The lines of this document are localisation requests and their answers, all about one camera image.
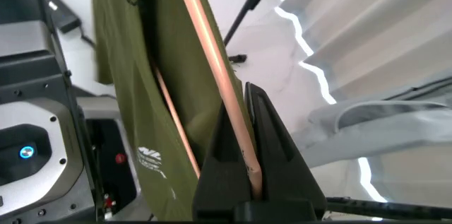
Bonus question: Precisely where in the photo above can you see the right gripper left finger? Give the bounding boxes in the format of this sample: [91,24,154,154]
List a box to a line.
[192,103,254,222]

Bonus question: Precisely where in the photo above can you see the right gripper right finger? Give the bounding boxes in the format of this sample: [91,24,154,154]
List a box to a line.
[245,81,328,222]

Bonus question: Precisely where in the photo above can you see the pale grey shorts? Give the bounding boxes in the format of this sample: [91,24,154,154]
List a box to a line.
[292,75,452,168]

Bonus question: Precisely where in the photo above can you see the pink clothes hanger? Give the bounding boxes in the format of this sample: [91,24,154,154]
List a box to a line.
[153,0,264,200]

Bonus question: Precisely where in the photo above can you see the green garment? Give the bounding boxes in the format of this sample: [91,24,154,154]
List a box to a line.
[88,0,256,222]

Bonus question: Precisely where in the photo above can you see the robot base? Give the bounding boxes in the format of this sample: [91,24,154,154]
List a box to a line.
[0,0,153,222]

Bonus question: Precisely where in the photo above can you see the white curtain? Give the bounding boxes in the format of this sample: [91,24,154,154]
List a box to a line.
[275,0,452,211]

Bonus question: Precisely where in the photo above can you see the black power adapter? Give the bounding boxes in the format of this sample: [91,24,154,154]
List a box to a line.
[44,0,82,34]

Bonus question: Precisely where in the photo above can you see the black cable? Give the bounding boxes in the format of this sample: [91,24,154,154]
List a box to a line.
[78,25,97,49]

